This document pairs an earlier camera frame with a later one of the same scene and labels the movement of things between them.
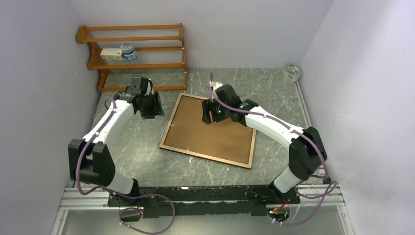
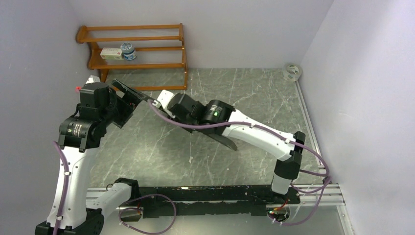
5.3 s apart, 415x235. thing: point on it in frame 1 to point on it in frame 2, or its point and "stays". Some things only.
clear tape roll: (292, 72) stays
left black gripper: (156, 109) to (128, 105)
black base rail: (184, 201) stays
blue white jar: (129, 53) stays
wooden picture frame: (169, 127) to (139, 97)
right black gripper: (208, 105) to (175, 116)
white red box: (111, 53) stays
